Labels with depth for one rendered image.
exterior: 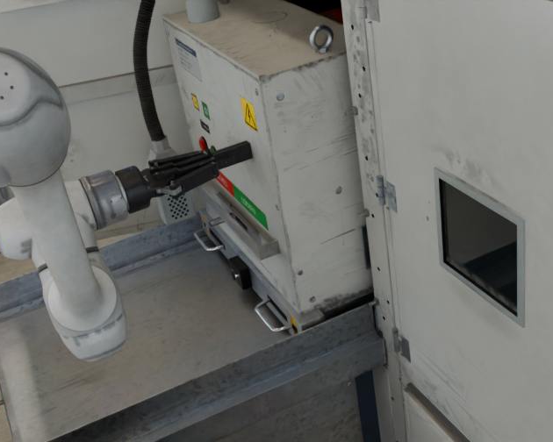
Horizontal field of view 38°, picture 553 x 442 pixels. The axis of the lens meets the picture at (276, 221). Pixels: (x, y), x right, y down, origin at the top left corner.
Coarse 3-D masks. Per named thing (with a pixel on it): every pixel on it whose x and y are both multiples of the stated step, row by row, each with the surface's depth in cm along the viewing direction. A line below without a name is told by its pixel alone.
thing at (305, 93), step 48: (240, 0) 166; (240, 48) 139; (288, 48) 135; (336, 48) 131; (288, 96) 128; (336, 96) 132; (288, 144) 132; (336, 144) 136; (288, 192) 136; (336, 192) 140; (288, 240) 140; (336, 240) 145; (336, 288) 149
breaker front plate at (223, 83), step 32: (224, 64) 138; (224, 96) 144; (256, 96) 129; (192, 128) 173; (224, 128) 151; (256, 160) 140; (224, 192) 167; (256, 192) 146; (224, 224) 176; (256, 224) 153; (256, 256) 161; (288, 256) 142; (288, 288) 149
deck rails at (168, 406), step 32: (192, 224) 191; (128, 256) 187; (160, 256) 188; (0, 288) 177; (32, 288) 180; (352, 320) 149; (256, 352) 143; (288, 352) 146; (320, 352) 149; (192, 384) 139; (224, 384) 142; (256, 384) 145; (128, 416) 136; (160, 416) 139
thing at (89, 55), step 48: (0, 0) 170; (48, 0) 172; (96, 0) 176; (48, 48) 180; (96, 48) 181; (96, 96) 185; (96, 144) 192; (144, 144) 194; (0, 192) 195; (192, 192) 202
